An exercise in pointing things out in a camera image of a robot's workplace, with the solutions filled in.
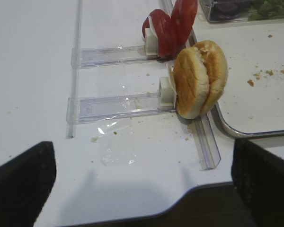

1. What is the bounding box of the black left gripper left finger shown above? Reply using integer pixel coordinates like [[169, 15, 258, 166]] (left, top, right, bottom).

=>
[[0, 141, 56, 227]]

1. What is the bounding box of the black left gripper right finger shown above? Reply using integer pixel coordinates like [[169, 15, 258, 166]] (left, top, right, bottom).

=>
[[231, 139, 284, 227]]

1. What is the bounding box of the bun half slice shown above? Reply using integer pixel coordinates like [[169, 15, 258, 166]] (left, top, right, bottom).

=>
[[173, 47, 209, 119]]

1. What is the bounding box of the clear lane tomato left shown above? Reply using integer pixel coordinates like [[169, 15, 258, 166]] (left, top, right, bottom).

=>
[[71, 45, 159, 69]]

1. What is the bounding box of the green lettuce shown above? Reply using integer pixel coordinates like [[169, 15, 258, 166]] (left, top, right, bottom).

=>
[[249, 0, 284, 20]]

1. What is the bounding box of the white pusher block tomato lane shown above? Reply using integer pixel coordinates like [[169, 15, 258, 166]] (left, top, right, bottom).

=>
[[145, 28, 158, 56]]

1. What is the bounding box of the front tomato slice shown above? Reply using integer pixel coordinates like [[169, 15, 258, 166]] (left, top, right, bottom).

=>
[[171, 0, 198, 46]]

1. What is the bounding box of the tomato slice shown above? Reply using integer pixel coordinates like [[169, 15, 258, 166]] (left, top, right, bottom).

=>
[[171, 0, 198, 46], [142, 17, 150, 40], [150, 9, 178, 58]]

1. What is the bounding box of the middle tomato slice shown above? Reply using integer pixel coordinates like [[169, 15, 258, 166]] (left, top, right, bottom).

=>
[[150, 9, 178, 58]]

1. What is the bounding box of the rear tomato slice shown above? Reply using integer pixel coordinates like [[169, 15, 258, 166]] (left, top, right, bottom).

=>
[[142, 17, 150, 40]]

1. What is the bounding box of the cream metal tray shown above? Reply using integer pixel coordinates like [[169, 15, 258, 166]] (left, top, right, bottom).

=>
[[194, 21, 284, 138]]

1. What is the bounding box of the clear lane bun left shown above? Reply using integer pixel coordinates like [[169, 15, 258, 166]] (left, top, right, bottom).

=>
[[66, 92, 176, 125]]

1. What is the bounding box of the clear tape patch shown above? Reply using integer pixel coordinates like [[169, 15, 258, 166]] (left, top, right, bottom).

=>
[[97, 118, 137, 166]]

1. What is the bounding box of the white pusher block bun lane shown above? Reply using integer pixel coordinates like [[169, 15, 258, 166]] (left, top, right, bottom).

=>
[[159, 77, 177, 109]]

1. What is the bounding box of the purple cabbage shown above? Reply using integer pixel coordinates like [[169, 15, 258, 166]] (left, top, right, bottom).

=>
[[209, 0, 251, 21]]

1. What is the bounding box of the clear plastic vegetable box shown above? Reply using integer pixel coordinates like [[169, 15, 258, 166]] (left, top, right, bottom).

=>
[[199, 0, 284, 23]]

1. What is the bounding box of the clear outer left rail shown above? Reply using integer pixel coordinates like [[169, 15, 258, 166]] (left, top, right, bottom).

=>
[[66, 0, 82, 139]]

